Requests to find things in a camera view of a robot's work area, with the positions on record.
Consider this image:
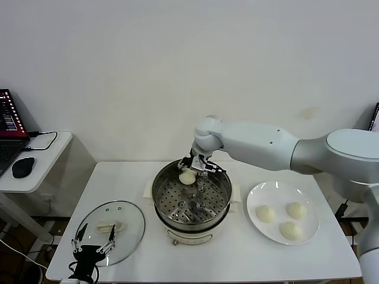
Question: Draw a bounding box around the black cable with adapter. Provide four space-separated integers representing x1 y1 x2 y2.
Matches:
336 198 350 220

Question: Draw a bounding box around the glass lid with cream handle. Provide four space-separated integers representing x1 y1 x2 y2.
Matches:
75 201 146 268

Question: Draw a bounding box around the cream electric cooker base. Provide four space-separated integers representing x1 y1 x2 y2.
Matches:
143 180 241 246

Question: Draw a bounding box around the white side table rounded corner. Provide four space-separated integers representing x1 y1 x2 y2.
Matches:
0 131 74 246

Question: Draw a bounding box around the black laptop cable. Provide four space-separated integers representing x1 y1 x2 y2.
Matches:
22 131 59 153

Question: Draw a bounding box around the grey laptop with photo screen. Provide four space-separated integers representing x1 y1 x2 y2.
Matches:
368 102 379 133

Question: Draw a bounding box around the white round plate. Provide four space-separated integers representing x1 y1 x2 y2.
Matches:
246 181 321 246

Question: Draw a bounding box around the white floor cable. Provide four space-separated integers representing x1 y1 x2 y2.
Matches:
0 238 49 270

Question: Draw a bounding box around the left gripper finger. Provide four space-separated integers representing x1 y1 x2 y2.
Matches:
70 223 89 253
96 224 117 254

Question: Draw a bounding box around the black laptop with red screen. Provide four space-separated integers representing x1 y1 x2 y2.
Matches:
0 88 32 178

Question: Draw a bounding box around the perforated steel steamer basket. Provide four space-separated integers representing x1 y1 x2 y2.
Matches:
152 159 233 228

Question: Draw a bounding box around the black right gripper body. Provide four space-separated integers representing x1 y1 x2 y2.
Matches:
188 153 210 172

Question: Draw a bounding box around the white steamed baozi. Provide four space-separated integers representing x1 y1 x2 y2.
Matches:
285 202 308 220
278 221 306 241
255 205 277 223
178 169 197 185

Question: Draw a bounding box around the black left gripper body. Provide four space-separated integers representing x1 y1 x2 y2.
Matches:
72 244 102 277

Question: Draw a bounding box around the white side table with label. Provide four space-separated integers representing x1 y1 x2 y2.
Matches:
351 221 370 246

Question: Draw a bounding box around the black computer mouse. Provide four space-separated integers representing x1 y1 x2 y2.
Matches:
11 156 36 179

